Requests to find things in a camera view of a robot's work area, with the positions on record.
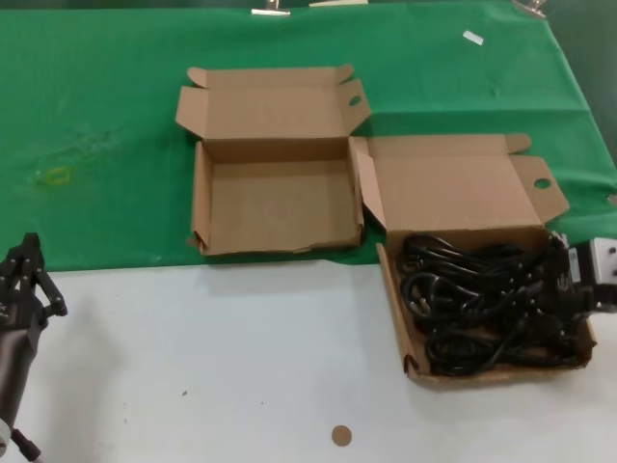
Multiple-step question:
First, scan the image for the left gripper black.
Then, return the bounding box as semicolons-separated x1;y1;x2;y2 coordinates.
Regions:
0;233;68;341

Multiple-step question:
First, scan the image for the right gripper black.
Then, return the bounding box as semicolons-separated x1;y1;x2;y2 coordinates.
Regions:
542;231;593;320

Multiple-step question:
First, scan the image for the cardboard box with round-holed flap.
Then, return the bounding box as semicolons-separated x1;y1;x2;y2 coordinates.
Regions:
349;133;598;392

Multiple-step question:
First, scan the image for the cardboard box with torn rim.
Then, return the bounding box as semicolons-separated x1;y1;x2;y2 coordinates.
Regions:
174;64;371;257

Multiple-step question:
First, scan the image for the green table cloth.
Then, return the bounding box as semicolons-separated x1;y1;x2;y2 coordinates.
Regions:
0;0;617;274

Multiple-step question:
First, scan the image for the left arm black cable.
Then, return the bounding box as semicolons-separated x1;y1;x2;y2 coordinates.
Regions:
12;427;45;463

